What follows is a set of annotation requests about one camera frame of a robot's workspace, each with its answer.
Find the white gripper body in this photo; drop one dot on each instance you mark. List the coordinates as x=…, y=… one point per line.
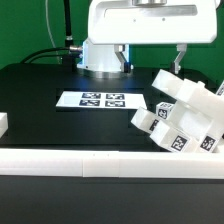
x=173, y=22

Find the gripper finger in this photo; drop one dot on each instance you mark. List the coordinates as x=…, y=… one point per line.
x=175, y=65
x=119, y=52

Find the white chair seat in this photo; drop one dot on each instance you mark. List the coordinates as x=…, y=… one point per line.
x=206, y=131

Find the white chair back frame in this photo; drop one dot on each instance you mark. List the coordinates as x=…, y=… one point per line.
x=187, y=91

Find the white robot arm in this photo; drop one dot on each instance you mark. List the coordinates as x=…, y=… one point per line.
x=101, y=59

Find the white sheet with markers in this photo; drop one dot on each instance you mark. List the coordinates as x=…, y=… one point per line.
x=102, y=100

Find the white U-shaped obstacle fence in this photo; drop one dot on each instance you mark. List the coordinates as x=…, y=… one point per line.
x=115, y=164

